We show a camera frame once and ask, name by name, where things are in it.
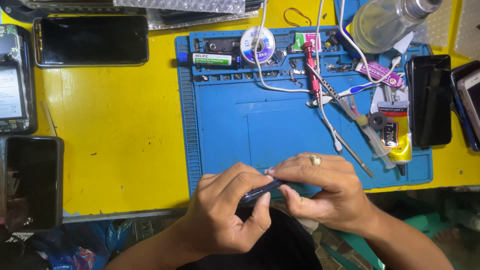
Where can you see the blue plastic bag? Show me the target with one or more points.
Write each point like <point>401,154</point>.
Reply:
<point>75,243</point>

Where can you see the black glue tube white label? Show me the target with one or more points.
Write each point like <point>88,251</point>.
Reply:
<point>212,59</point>

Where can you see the scattered small screws and parts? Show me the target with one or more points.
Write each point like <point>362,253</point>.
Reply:
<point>296,71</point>

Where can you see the clear bubble wrap sheet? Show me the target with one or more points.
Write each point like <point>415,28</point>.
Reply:
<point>180,5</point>

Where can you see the clear plastic syringe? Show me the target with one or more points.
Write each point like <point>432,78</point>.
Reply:
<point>375,140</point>

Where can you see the person's left hand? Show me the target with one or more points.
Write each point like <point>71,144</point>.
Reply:
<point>217,221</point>

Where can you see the person's right hand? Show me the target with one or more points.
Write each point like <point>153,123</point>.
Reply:
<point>333,195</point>

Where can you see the metal tweezers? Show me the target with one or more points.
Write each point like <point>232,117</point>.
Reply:
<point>333,93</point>

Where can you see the clear plastic bottle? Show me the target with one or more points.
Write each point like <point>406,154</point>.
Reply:
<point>382,22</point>

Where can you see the opened phone with exposed board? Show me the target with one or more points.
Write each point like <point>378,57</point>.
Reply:
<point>13,86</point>

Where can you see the brown rubber band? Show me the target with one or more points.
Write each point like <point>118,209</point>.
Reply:
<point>290,20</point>

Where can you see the white blue toothbrush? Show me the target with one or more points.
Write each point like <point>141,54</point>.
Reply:
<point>356,89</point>

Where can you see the white gold phone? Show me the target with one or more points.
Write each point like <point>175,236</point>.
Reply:
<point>471,101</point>

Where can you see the black bag with white print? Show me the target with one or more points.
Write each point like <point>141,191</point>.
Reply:
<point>18,251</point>

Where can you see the person's black shirt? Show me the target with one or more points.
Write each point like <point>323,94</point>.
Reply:
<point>277,247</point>

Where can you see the yellow black glue tube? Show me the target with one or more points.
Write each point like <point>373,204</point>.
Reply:
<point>398,138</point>

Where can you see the black phone in dark case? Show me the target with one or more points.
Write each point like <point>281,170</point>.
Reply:
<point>32,183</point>

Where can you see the red screwdriver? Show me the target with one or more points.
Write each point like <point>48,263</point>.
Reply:
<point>312,71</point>

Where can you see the metal spudger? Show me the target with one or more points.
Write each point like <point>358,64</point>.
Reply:
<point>352,153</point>

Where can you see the glossy black phone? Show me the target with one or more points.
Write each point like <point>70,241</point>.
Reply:
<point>429,101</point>

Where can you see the small bubble wrap bag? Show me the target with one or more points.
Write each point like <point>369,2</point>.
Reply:
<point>467,26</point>

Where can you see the black phone with silver frame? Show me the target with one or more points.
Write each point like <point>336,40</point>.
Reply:
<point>93,39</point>

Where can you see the blue silicone repair mat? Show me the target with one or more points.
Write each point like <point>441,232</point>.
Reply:
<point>225,123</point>

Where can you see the pink paste tube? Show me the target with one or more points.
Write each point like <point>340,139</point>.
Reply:
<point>375,71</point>

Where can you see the dark blue phone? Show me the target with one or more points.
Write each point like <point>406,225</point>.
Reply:
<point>258,191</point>

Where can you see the green pink wipe packet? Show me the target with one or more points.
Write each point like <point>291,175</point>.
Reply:
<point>305,40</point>

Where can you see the clear plastic pry stick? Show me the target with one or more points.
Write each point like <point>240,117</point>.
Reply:
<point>48,118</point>

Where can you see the phone with blue frame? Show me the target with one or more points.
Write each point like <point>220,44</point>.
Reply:
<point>459,112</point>

